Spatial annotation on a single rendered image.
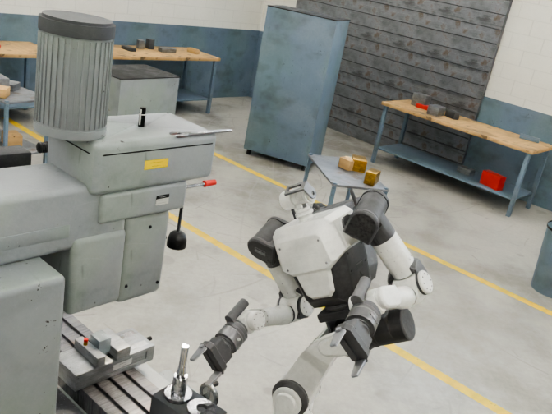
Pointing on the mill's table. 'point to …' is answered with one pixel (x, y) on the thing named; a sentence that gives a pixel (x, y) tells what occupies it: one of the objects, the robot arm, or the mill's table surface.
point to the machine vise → (102, 361)
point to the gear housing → (140, 201)
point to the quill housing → (143, 255)
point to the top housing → (136, 154)
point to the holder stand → (196, 402)
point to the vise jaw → (119, 349)
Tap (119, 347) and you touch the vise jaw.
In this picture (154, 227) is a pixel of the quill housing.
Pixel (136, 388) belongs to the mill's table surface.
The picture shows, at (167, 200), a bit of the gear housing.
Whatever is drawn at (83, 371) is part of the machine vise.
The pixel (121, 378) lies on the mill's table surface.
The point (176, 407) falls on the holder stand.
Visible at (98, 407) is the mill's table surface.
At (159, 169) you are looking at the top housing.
